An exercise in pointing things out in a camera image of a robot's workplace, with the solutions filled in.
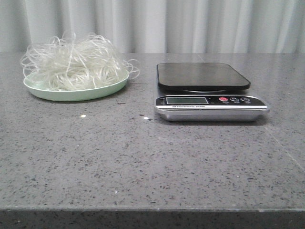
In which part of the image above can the white translucent vermicelli bundle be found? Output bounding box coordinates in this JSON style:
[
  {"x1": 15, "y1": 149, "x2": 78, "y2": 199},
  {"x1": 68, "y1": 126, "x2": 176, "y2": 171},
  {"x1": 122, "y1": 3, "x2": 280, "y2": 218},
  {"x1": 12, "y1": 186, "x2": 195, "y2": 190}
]
[{"x1": 20, "y1": 33, "x2": 140, "y2": 91}]

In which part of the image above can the silver black kitchen scale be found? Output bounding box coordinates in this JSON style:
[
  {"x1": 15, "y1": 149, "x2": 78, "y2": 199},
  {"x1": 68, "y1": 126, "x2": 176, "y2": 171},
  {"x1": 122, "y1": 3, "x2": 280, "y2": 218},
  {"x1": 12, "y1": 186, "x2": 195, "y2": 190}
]
[{"x1": 154, "y1": 62, "x2": 270, "y2": 122}]

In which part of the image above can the white pleated curtain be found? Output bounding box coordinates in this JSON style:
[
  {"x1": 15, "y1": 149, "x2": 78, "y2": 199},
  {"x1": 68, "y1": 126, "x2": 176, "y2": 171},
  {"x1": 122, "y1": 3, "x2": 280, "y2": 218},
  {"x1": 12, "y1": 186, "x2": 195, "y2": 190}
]
[{"x1": 0, "y1": 0, "x2": 305, "y2": 53}]

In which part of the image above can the light green round plate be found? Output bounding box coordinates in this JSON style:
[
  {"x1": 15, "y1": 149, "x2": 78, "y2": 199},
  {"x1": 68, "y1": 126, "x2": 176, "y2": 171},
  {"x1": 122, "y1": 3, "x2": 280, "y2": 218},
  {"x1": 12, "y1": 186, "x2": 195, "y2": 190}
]
[{"x1": 23, "y1": 71, "x2": 129, "y2": 102}]

